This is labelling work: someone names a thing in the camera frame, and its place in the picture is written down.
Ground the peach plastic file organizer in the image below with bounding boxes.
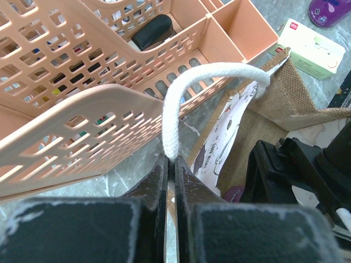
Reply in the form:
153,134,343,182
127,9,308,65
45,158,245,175
1,1,279,203

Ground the white green cardboard box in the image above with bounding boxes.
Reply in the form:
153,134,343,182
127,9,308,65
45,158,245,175
269,19,346,80

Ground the brown canvas tote bag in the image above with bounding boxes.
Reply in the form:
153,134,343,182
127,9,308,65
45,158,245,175
161,47,351,205

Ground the black stapler in organizer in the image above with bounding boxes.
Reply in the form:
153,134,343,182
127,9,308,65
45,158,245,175
128,14,176,52

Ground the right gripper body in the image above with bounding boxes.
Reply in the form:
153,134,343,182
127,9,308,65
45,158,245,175
244,123,350,230

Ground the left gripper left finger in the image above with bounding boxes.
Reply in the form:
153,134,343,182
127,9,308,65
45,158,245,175
1,155,168,262

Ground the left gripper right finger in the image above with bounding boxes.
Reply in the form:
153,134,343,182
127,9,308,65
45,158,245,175
174,156,343,262

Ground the purple soda can front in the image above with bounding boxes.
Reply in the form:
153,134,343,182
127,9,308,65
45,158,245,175
308,0,350,28

